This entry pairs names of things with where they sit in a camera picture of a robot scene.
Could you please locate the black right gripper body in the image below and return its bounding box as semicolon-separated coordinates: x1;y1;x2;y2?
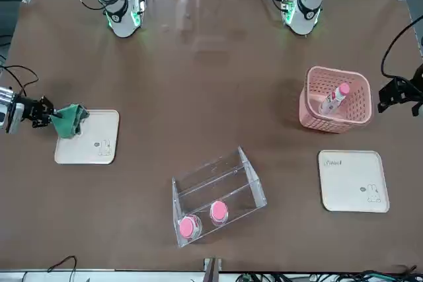
13;96;38;122

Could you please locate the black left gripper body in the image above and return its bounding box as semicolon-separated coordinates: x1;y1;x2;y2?
401;63;423;104

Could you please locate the green cloth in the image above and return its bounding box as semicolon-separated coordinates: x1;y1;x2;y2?
49;103;91;140

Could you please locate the white bottle pink cap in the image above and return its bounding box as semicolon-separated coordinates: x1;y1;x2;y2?
178;215;203;240
318;83;351;116
209;199;230;228

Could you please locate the pink plastic basket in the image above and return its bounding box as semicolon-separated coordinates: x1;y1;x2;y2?
298;65;373;135

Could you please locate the clear acrylic stepped shelf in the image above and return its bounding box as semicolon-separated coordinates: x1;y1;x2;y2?
171;145;268;248

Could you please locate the cream rabbit print tray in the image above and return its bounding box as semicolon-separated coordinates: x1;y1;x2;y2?
54;108;120;166
317;149;391;213

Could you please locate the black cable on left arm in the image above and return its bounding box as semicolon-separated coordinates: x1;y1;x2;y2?
380;14;423;80

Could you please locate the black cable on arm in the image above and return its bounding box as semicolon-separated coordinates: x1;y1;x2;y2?
0;65;40;98
380;14;423;80

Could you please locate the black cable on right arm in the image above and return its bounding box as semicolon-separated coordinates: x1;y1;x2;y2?
0;65;40;98

